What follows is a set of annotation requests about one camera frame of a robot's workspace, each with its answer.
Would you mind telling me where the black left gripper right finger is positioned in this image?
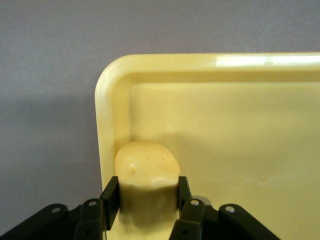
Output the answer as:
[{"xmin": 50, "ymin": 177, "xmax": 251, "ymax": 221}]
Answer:
[{"xmin": 169, "ymin": 175, "xmax": 280, "ymax": 240}]

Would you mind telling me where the yellow plastic tray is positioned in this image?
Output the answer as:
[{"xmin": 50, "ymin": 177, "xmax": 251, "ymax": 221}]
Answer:
[{"xmin": 94, "ymin": 51, "xmax": 320, "ymax": 240}]

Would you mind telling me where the large table cover mat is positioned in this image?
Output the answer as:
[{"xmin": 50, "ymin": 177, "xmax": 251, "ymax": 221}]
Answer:
[{"xmin": 0, "ymin": 0, "xmax": 320, "ymax": 240}]

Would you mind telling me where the yellow potato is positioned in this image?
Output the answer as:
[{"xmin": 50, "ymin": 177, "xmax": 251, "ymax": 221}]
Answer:
[{"xmin": 114, "ymin": 140, "xmax": 182, "ymax": 237}]

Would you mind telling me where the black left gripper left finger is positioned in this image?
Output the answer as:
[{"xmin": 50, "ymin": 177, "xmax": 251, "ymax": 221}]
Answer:
[{"xmin": 0, "ymin": 175, "xmax": 122, "ymax": 240}]

